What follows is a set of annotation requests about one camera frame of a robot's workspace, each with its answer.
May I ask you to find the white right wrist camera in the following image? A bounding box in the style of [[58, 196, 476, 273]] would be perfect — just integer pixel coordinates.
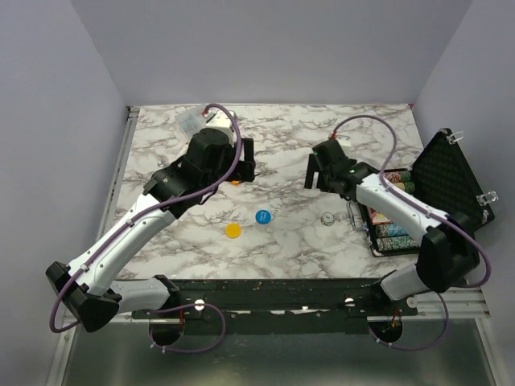
[[336, 136, 352, 156]]

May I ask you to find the yellow round button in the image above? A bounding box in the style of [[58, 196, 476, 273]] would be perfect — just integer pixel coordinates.
[[225, 223, 241, 239]]

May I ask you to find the green poker chip row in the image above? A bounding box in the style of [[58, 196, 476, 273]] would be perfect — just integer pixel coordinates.
[[375, 223, 408, 238]]

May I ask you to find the chrome case handle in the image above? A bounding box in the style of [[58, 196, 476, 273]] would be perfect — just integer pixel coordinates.
[[346, 201, 368, 232]]

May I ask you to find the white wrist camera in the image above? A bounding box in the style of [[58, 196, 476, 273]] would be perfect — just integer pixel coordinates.
[[336, 136, 352, 156], [205, 111, 235, 145]]

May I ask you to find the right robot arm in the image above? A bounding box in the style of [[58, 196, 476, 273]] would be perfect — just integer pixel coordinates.
[[305, 139, 480, 315]]

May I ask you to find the white poker chip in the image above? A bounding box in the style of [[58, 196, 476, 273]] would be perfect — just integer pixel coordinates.
[[321, 212, 335, 226]]

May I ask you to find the grey poker chip row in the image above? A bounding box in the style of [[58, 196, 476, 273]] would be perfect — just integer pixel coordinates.
[[377, 236, 418, 252]]

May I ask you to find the blue small blind button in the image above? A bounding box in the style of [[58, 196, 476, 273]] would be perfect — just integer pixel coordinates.
[[255, 209, 272, 224]]

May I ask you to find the black poker case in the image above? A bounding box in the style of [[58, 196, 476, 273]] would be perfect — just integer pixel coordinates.
[[359, 128, 497, 257]]

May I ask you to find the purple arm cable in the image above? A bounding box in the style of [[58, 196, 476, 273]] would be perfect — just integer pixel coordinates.
[[332, 115, 494, 289], [48, 103, 242, 334]]

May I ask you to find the red playing card deck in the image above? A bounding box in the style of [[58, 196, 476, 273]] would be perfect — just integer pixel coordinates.
[[367, 207, 393, 225]]

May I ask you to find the black mounting rail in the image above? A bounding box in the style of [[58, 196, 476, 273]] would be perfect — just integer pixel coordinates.
[[132, 278, 418, 335]]

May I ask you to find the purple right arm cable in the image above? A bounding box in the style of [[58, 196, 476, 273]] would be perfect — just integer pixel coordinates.
[[332, 115, 494, 289]]

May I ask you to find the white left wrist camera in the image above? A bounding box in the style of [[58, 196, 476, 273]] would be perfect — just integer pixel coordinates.
[[205, 111, 235, 145]]

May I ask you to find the red poker chip row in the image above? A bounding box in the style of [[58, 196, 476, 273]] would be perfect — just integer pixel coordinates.
[[384, 170, 411, 183]]

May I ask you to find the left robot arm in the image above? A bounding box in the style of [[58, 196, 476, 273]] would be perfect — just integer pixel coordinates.
[[46, 128, 255, 332]]

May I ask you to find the clear screw organizer box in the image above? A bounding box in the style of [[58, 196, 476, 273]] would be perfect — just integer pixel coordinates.
[[175, 105, 207, 138]]

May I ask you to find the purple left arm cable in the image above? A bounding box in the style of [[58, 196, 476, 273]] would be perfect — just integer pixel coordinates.
[[48, 103, 242, 334]]

